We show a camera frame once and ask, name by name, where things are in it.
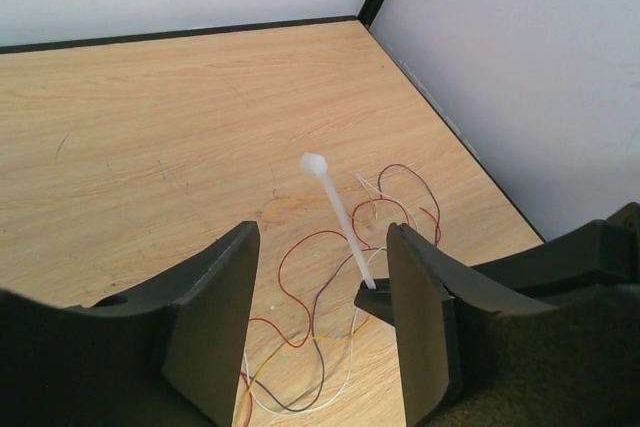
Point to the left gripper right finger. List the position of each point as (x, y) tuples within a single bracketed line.
[(545, 337)]

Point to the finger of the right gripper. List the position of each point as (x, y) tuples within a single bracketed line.
[(376, 301)]

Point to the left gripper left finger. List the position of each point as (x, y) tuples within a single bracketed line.
[(166, 352)]

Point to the white zip tie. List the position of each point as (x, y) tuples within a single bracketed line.
[(316, 165)]

